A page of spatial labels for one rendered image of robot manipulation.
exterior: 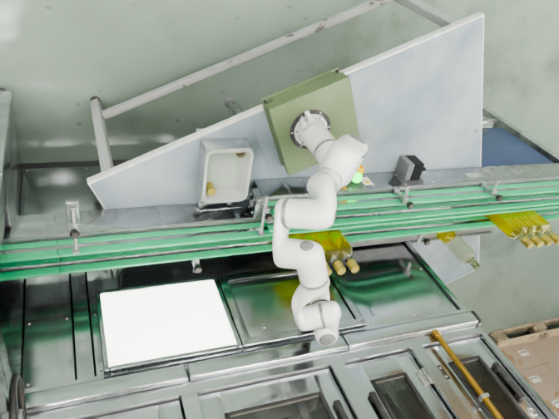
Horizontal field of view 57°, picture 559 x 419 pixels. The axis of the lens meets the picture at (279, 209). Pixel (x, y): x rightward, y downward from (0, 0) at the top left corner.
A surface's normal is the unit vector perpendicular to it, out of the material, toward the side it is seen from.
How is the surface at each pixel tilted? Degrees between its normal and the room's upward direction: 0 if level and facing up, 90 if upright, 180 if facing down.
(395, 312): 90
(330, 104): 1
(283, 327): 91
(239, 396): 90
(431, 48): 0
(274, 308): 90
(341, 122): 1
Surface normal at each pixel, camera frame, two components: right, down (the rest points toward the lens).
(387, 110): 0.34, 0.58
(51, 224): 0.16, -0.81
